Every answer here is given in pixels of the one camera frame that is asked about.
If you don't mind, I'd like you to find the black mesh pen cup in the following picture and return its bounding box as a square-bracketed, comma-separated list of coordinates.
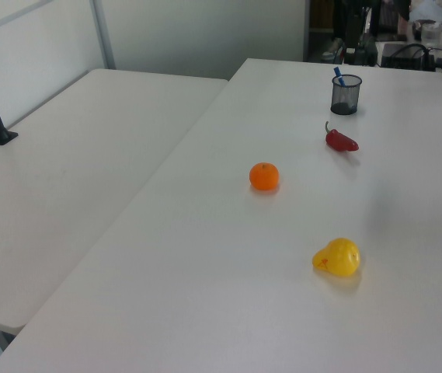
[329, 74, 364, 116]

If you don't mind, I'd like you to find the grey metal partition post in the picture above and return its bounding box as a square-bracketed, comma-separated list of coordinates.
[90, 0, 117, 71]

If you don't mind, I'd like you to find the blue and white marker pen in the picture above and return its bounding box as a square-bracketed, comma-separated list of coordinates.
[332, 66, 348, 89]

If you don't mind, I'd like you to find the red chili pepper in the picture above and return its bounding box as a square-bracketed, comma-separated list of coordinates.
[324, 120, 360, 152]

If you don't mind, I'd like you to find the black electronics box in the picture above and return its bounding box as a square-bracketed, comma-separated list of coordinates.
[381, 42, 437, 71]

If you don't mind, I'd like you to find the clear glass container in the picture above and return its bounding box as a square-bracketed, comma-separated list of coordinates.
[420, 22, 442, 44]

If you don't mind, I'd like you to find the white side table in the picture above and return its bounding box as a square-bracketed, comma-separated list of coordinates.
[0, 68, 229, 335]

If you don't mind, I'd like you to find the black equipment stand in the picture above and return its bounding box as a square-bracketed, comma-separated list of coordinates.
[344, 0, 381, 65]

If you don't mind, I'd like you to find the orange mandarin fruit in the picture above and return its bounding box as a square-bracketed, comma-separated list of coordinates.
[249, 162, 280, 192]

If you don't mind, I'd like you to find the person's leg with shoe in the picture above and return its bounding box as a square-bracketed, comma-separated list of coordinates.
[321, 0, 348, 61]

